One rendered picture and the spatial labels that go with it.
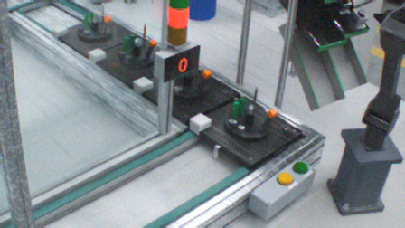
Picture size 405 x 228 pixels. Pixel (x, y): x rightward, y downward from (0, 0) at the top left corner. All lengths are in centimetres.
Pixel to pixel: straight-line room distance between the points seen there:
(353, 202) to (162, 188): 54
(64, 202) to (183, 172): 35
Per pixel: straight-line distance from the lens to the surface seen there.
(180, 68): 148
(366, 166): 152
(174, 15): 141
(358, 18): 182
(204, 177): 157
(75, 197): 146
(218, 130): 165
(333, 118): 200
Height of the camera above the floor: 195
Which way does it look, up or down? 36 degrees down
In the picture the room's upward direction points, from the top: 4 degrees clockwise
